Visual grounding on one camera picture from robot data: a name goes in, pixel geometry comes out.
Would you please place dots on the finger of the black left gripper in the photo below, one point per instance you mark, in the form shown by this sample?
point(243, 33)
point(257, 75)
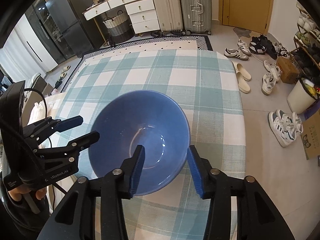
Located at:
point(79, 144)
point(67, 124)

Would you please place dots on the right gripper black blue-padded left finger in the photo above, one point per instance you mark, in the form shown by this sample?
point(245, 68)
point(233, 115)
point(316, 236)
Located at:
point(74, 217)

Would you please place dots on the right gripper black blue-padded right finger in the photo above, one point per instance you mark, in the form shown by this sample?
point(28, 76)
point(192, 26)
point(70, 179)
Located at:
point(258, 217)

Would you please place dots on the blue ceramic bowl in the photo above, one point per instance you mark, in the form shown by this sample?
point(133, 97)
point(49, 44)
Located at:
point(147, 118)

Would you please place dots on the person's left hand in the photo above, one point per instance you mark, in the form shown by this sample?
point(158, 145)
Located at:
point(17, 193)

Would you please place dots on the white sneaker pair near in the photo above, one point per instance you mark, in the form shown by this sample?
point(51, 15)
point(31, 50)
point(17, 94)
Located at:
point(286, 128)

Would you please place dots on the black refrigerator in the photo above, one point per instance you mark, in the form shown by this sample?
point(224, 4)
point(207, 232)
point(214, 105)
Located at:
point(62, 28)

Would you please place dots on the woven laundry basket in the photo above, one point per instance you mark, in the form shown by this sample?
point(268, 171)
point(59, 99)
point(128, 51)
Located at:
point(119, 28)

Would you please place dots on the cream slipper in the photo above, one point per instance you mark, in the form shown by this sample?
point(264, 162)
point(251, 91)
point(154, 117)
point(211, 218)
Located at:
point(240, 69)
point(242, 84)

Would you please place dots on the white trash bin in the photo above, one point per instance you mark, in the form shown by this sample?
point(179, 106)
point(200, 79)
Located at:
point(302, 96)

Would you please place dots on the white sneaker mid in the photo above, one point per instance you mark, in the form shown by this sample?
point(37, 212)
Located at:
point(270, 79)

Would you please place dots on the teal checked tablecloth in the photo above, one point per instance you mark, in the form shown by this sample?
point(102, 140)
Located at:
point(203, 83)

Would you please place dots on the white drawer cabinet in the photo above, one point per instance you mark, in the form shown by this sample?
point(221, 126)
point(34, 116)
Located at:
point(142, 13)

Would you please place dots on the brown cardboard box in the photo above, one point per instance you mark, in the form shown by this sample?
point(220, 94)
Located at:
point(289, 74)

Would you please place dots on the white black striped sneaker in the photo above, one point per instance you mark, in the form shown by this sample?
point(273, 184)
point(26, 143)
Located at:
point(242, 52)

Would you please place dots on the beige suitcase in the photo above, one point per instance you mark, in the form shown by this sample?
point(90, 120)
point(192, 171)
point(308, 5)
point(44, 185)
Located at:
point(169, 15)

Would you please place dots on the black shoes pile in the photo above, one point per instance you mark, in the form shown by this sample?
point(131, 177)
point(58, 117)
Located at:
point(262, 45)

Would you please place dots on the silver suitcase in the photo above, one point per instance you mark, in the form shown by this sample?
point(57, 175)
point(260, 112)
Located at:
point(197, 15)

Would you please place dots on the yellow wooden door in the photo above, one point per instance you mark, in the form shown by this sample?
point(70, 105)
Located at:
point(254, 15)

